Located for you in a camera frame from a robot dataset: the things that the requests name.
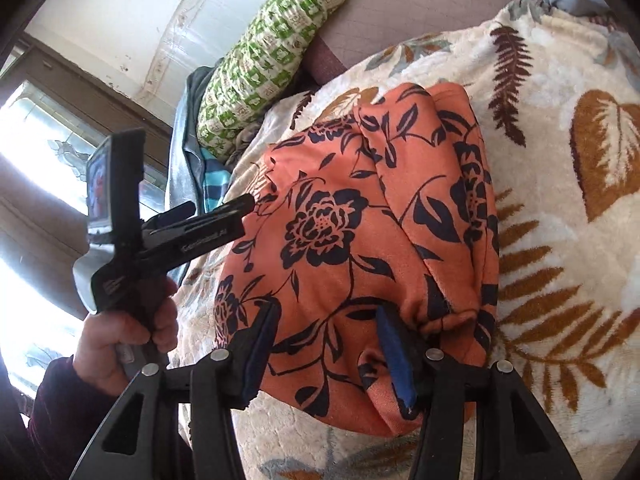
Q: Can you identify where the cream leaf-print fleece blanket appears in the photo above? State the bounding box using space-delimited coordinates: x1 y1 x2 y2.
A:
170 0 640 480

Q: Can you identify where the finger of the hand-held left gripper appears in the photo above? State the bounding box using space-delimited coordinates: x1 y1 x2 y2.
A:
200 195 257 223
142 201 197 233

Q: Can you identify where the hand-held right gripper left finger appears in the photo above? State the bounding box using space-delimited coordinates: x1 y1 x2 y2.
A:
67 300 281 480

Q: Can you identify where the mauve bed sheet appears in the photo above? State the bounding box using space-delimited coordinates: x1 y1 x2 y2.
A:
305 0 546 91

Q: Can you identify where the light blue knit sweater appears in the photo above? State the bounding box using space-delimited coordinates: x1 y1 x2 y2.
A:
167 66 226 211

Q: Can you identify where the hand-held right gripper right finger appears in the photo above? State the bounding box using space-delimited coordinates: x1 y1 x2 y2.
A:
375 305 583 480

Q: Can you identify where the patterned glass window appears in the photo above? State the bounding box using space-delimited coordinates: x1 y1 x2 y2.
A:
0 35 171 401

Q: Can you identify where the person's left forearm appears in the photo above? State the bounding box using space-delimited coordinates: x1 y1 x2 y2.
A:
0 355 133 480

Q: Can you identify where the teal striped cloth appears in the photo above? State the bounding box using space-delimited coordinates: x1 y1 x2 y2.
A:
202 157 233 211

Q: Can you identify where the orange floral garment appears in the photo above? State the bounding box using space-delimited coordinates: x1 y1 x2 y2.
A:
212 81 501 441

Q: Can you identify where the person's left hand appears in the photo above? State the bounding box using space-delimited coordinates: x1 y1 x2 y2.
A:
72 277 180 397

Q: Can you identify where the green patterned pillow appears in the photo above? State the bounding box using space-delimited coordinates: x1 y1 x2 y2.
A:
196 0 355 161

